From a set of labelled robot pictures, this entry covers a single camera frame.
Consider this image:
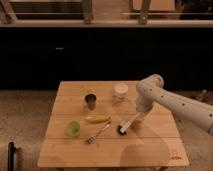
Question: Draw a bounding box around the white handled black brush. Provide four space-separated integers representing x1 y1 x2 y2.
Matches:
118 113 140 135

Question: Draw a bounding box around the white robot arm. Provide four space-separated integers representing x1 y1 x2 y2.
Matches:
136 74 213 136

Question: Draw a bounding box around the clear glass jar white lid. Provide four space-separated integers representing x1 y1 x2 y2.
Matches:
114 83 128 101

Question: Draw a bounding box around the dark metal cup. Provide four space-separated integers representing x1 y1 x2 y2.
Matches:
85 94 97 110

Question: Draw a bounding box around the yellow banana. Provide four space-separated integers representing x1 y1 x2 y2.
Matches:
86 116 110 123

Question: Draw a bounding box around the wooden folding table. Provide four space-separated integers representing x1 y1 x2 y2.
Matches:
38 81 189 168

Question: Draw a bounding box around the green cup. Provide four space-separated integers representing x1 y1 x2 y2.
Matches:
65 121 80 138

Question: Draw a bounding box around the metal fork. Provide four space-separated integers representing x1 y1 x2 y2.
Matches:
85 121 111 144

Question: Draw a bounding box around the black object at floor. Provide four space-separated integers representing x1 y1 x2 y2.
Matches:
7 142 16 171

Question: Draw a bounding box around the wooden railing bench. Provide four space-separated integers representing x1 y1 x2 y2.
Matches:
0 0 213 28

